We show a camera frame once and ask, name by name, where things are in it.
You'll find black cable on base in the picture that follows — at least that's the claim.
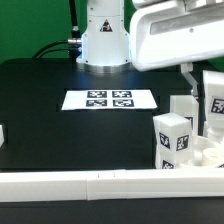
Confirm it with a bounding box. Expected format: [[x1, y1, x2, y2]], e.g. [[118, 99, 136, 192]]
[[32, 0, 83, 60]]

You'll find white round stool seat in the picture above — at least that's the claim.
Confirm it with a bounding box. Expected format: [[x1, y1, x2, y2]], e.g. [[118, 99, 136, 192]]
[[154, 134, 224, 170]]

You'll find white front fence rail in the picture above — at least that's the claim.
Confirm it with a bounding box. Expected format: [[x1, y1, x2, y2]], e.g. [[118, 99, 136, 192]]
[[0, 168, 224, 202]]

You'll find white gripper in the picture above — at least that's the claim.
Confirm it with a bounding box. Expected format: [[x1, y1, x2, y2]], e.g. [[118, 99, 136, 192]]
[[130, 0, 224, 98]]

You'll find white marker sheet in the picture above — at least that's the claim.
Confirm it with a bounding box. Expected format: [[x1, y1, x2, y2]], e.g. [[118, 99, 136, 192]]
[[62, 90, 157, 111]]

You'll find white left fence block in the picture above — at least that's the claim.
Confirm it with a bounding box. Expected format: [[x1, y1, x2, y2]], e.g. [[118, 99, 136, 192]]
[[0, 125, 4, 147]]

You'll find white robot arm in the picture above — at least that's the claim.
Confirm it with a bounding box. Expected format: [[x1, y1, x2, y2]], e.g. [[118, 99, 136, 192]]
[[77, 0, 224, 96]]

